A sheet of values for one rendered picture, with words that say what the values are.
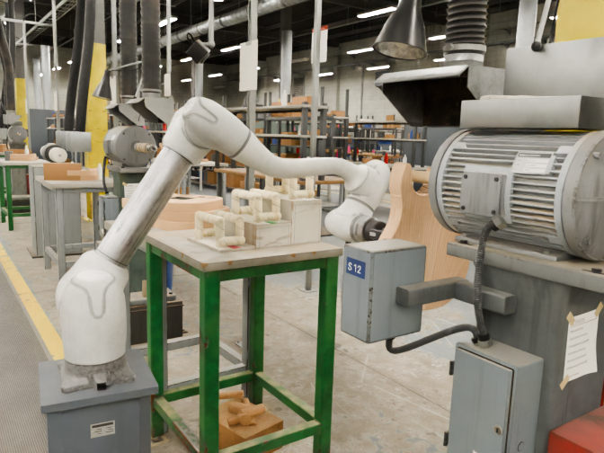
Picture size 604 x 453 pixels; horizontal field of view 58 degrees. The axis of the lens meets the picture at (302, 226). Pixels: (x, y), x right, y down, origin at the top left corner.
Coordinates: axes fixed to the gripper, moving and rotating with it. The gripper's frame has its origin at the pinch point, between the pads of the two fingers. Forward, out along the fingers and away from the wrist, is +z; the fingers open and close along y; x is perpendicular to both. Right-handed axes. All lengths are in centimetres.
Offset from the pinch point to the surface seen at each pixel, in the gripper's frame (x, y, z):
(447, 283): -4.6, 21.3, 29.3
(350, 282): -7.1, 40.0, 19.2
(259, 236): -11, 14, -66
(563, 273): 3, 18, 53
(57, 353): -114, 42, -233
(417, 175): 18.5, 9.8, 4.1
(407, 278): -4.4, 29.9, 25.6
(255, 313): -53, -16, -109
